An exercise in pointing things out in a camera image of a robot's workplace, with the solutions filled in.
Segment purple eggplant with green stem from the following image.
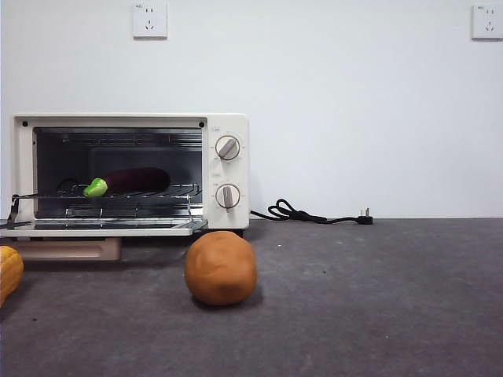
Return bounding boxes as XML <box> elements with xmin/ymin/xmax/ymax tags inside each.
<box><xmin>83</xmin><ymin>167</ymin><xmax>171</xmax><ymax>198</ymax></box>

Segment glass oven door with handle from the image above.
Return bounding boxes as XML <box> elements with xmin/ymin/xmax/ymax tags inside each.
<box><xmin>0</xmin><ymin>218</ymin><xmax>209</xmax><ymax>262</ymax></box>

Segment beige oven knob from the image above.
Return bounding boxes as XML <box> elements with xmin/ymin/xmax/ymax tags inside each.
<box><xmin>215</xmin><ymin>183</ymin><xmax>241</xmax><ymax>210</ymax></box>
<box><xmin>215</xmin><ymin>134</ymin><xmax>242</xmax><ymax>161</ymax></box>

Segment white Toshiba toaster oven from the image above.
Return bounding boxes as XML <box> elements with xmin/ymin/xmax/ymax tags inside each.
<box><xmin>11</xmin><ymin>112</ymin><xmax>251</xmax><ymax>239</ymax></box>

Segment brown potato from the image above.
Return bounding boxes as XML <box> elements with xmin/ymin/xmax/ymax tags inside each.
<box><xmin>184</xmin><ymin>230</ymin><xmax>258</xmax><ymax>307</ymax></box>

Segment yellow corn cob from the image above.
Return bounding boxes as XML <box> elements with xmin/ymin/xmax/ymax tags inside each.
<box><xmin>0</xmin><ymin>245</ymin><xmax>24</xmax><ymax>306</ymax></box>

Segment black power cord with plug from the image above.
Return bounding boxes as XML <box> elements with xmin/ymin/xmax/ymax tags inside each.
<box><xmin>249</xmin><ymin>198</ymin><xmax>374</xmax><ymax>226</ymax></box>

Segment metal wire oven rack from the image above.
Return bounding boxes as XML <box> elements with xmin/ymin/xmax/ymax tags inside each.
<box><xmin>11</xmin><ymin>182</ymin><xmax>203</xmax><ymax>202</ymax></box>

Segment white wall socket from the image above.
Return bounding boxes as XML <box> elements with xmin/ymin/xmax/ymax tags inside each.
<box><xmin>471</xmin><ymin>3</ymin><xmax>503</xmax><ymax>40</ymax></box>
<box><xmin>131</xmin><ymin>1</ymin><xmax>167</xmax><ymax>40</ymax></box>

